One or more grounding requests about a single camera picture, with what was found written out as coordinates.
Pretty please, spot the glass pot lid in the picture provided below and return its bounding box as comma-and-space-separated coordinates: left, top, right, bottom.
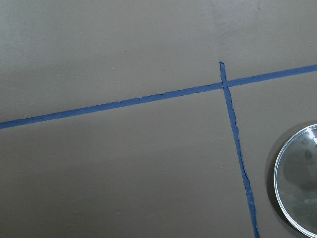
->
273, 124, 317, 238

